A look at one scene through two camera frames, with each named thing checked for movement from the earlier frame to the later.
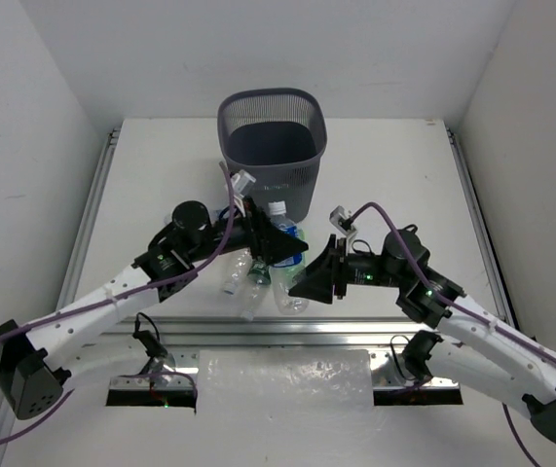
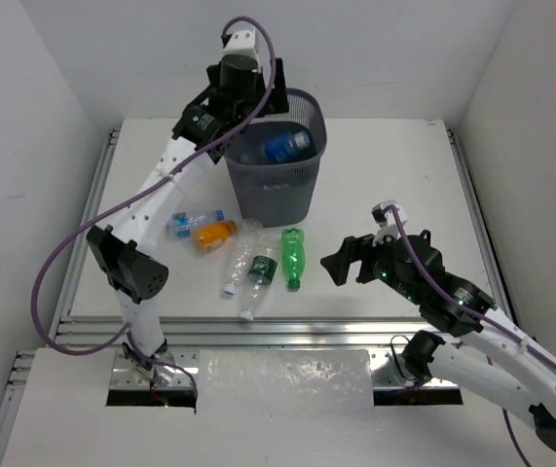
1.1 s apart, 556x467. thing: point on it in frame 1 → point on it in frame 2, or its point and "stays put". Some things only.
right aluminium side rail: [488, 245] stays put
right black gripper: [327, 273] → [338, 263]
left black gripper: [257, 233] → [278, 90]
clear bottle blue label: [282, 276] → [279, 149]
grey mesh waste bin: [278, 135] stays put
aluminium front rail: [278, 334] stays put
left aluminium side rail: [67, 290] stays put
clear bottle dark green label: [258, 278] stays put
